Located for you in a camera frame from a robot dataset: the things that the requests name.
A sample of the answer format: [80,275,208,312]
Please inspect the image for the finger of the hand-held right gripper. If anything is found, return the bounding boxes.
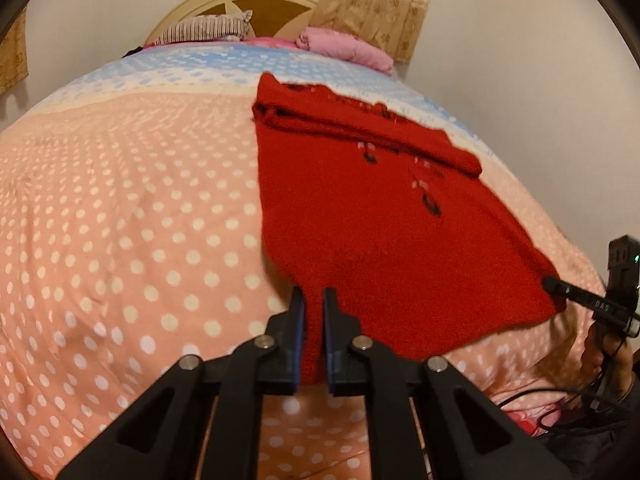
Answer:
[542,275,640,337]

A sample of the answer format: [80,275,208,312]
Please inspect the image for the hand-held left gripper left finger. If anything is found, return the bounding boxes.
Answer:
[55,287,307,480]

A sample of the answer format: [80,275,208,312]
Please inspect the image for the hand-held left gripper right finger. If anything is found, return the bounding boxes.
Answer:
[322,287,574,480]

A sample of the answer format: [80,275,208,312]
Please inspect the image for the red embroidered knit sweater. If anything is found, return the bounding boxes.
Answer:
[250,72,574,387]

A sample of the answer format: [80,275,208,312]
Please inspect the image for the person's right hand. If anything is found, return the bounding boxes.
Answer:
[580,316,637,403]

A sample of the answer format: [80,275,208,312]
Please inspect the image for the person's dark clothing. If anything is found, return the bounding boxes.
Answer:
[542,412,640,480]

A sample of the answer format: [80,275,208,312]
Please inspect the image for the polka dot bedspread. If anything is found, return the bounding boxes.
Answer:
[0,42,617,480]

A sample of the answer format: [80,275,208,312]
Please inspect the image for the pink pillow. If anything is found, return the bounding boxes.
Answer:
[294,27,396,75]

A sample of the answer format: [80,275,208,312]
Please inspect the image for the pink bed sheet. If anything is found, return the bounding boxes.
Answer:
[244,35,302,51]

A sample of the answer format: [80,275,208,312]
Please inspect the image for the striped pillow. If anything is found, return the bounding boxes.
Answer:
[149,10,254,45]

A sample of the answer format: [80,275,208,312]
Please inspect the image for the beige floral window curtain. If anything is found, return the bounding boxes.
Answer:
[309,0,444,64]

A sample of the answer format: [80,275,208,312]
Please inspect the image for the beige floral side curtain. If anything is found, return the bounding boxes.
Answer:
[0,9,30,95]

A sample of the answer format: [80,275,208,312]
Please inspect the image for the black cable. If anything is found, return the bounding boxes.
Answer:
[492,332,637,437]

